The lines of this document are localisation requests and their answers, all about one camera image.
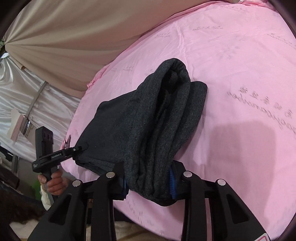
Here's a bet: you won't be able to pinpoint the person's left hand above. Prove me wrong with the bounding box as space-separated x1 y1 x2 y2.
38 170 70 196

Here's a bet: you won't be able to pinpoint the silver satin curtain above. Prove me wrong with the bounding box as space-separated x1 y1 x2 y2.
1 53 80 162

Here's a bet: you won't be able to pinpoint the dark grey pants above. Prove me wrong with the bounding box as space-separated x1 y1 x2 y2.
74 58 207 206

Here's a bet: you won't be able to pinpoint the cream jacket sleeve forearm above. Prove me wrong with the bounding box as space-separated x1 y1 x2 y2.
40 185 54 210

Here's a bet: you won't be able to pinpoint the beige duvet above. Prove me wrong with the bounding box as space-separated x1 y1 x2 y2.
4 1 200 98

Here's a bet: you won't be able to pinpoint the pink bed sheet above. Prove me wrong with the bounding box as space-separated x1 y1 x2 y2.
66 1 295 240

